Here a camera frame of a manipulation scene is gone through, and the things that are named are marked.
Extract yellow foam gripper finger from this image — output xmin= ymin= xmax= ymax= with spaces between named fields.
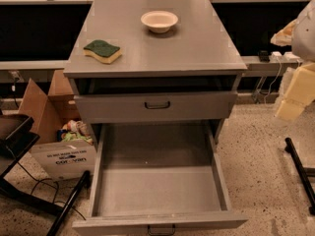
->
xmin=270 ymin=20 xmax=296 ymax=46
xmin=275 ymin=62 xmax=315 ymax=121

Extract green and yellow sponge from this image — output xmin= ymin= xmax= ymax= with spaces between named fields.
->
xmin=83 ymin=39 xmax=122 ymax=64

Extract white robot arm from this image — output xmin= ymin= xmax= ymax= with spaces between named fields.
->
xmin=271 ymin=0 xmax=315 ymax=121

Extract grey drawer cabinet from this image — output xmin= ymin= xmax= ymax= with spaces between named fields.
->
xmin=64 ymin=0 xmax=246 ymax=142

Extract grey upper drawer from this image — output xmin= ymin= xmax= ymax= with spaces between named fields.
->
xmin=75 ymin=91 xmax=237 ymax=124

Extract open grey lower drawer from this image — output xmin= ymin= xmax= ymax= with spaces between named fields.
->
xmin=73 ymin=122 xmax=247 ymax=236

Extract white power strip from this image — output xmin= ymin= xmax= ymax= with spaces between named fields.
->
xmin=271 ymin=51 xmax=300 ymax=62

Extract black stand leg right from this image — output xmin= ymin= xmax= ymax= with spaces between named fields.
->
xmin=284 ymin=138 xmax=315 ymax=215

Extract white paper bowl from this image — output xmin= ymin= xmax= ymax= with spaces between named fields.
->
xmin=141 ymin=11 xmax=178 ymax=33

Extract colourful items in box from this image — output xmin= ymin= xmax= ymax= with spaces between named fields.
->
xmin=57 ymin=120 xmax=94 ymax=145

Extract brown cardboard box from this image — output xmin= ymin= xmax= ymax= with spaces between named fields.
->
xmin=19 ymin=70 xmax=96 ymax=181

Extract black stand left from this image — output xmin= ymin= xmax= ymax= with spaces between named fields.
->
xmin=0 ymin=113 xmax=92 ymax=236

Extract black upper drawer handle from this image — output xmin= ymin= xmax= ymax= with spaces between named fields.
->
xmin=144 ymin=101 xmax=171 ymax=110

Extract black drawer handle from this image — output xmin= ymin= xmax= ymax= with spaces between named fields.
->
xmin=147 ymin=225 xmax=176 ymax=236
xmin=144 ymin=101 xmax=171 ymax=110

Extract black lower drawer handle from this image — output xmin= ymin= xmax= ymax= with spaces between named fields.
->
xmin=147 ymin=225 xmax=176 ymax=236

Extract black floor cable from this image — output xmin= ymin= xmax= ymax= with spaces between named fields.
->
xmin=5 ymin=145 xmax=88 ymax=222

